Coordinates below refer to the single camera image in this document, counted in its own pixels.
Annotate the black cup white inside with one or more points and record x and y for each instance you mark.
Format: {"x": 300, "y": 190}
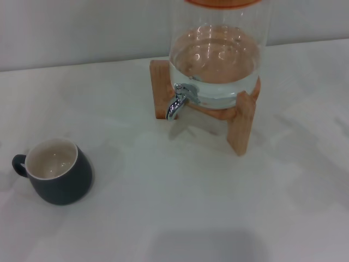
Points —
{"x": 68, "y": 188}

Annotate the orange jar lid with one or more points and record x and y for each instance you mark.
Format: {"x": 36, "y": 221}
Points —
{"x": 218, "y": 2}

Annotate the wooden dispenser stand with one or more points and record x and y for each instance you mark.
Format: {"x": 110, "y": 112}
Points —
{"x": 159, "y": 90}

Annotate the glass water dispenser jar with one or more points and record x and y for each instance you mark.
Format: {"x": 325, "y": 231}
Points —
{"x": 218, "y": 68}

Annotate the chrome faucet tap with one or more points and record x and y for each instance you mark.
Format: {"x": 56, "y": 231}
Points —
{"x": 174, "y": 106}

